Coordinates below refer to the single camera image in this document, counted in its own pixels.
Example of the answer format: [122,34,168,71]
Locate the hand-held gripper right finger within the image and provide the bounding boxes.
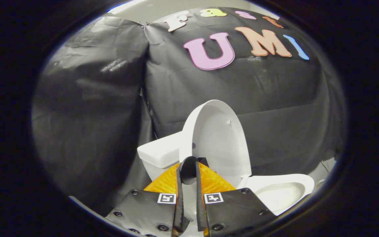
[194,161,277,237]

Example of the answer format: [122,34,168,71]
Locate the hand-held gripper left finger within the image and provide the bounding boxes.
[106,163,190,237]

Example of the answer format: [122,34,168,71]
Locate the white toilet lid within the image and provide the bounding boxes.
[179,100,252,189]

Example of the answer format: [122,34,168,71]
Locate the white ceramic toilet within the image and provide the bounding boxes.
[137,132,315,216]

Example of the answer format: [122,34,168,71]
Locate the black backdrop cloth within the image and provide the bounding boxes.
[32,7,347,214]

